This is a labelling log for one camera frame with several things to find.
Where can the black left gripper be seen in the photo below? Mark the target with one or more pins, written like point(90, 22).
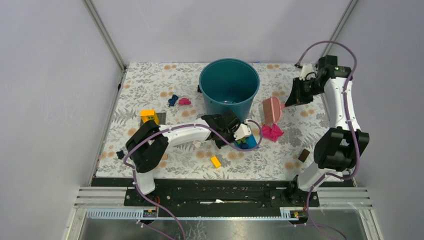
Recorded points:
point(232, 132)

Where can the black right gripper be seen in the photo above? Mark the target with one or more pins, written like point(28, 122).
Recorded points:
point(296, 96)

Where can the pink hand brush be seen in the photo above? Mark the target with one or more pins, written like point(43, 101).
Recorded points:
point(273, 110)

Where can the blue plastic dustpan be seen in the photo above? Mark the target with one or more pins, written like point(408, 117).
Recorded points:
point(251, 141)

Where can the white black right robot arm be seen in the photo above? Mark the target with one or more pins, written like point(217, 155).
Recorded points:
point(340, 148)

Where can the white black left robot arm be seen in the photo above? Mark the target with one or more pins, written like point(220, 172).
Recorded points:
point(151, 141)

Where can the navy blue paper scrap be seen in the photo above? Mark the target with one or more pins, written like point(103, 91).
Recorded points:
point(243, 145)

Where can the white crumpled paper scrap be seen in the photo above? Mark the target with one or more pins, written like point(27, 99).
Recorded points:
point(197, 144)

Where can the teal plastic bucket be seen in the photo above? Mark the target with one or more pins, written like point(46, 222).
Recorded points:
point(229, 84)

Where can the yellow rectangular block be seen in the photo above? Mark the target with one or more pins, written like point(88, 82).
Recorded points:
point(215, 161)

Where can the magenta crumpled paper scrap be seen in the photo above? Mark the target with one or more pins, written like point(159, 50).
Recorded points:
point(272, 133)

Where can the small pink paper scrap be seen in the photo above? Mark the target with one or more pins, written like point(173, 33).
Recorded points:
point(184, 101)

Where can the dark blue paper scrap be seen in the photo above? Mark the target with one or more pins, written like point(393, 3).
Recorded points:
point(172, 101)

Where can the dark brown wooden block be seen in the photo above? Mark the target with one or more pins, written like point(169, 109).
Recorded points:
point(303, 155)

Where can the yellow toy brick house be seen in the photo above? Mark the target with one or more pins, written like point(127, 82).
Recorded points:
point(149, 114)

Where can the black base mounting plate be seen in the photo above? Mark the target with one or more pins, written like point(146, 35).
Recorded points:
point(222, 198)

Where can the black crumpled paper scrap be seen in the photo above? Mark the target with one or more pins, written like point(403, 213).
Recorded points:
point(120, 154)

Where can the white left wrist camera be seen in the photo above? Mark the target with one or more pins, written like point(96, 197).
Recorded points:
point(243, 131)

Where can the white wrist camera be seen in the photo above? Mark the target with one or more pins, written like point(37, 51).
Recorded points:
point(307, 70)
point(243, 131)

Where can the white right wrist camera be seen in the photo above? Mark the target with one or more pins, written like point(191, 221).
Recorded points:
point(307, 70)

